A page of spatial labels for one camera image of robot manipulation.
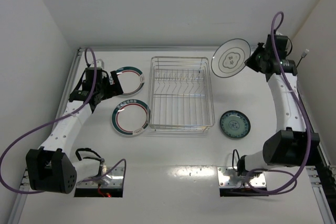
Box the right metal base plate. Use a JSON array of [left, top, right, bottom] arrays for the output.
[[217, 166, 267, 189]]

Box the green rimmed plate far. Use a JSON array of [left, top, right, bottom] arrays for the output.
[[116, 66, 145, 97]]

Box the black base cable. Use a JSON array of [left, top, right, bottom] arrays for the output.
[[75, 147, 103, 164], [233, 148, 242, 175]]

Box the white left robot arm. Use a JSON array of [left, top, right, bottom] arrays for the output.
[[26, 67, 123, 194]]

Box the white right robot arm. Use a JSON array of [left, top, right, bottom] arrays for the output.
[[237, 35, 320, 176]]

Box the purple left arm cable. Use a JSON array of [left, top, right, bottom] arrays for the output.
[[0, 47, 127, 195]]

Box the black left base cable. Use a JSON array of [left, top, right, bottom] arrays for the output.
[[75, 147, 103, 164]]

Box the white plate with grey rim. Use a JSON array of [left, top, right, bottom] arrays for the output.
[[211, 38, 251, 78]]

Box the metal base plate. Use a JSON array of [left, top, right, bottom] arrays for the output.
[[76, 166, 124, 189], [217, 166, 267, 189]]

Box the green rimmed plate near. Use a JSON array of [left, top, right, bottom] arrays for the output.
[[111, 99, 150, 137]]

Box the black right base cable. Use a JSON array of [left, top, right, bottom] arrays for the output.
[[233, 148, 242, 175]]

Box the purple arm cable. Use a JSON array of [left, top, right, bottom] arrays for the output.
[[230, 11, 312, 195], [0, 47, 127, 195]]

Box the black cable with white plug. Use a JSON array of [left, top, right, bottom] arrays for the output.
[[296, 49, 310, 67]]

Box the blue floral green plate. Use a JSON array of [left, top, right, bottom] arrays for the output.
[[219, 110, 251, 139]]

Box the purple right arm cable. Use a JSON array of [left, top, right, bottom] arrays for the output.
[[230, 11, 312, 195]]

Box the metal wire dish rack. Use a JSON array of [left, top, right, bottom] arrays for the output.
[[147, 56, 215, 133]]

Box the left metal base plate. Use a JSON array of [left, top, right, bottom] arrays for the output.
[[76, 166, 124, 189]]

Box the green rimmed plate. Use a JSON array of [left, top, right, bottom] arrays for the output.
[[111, 99, 150, 137], [116, 66, 145, 97]]

